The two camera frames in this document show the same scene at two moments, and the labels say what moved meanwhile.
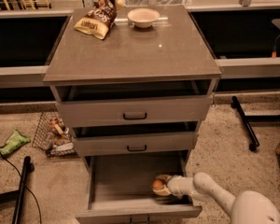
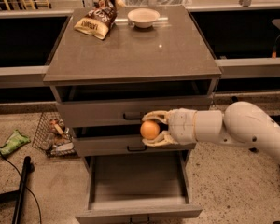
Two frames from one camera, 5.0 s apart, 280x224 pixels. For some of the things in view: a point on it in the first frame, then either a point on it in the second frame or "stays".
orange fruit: x=158 y=184 to x=149 y=130
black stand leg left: x=18 y=195 stays
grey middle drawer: x=135 y=140 stays
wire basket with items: x=53 y=137 stays
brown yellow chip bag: x=99 y=20 stays
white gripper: x=176 y=185 to x=181 y=124
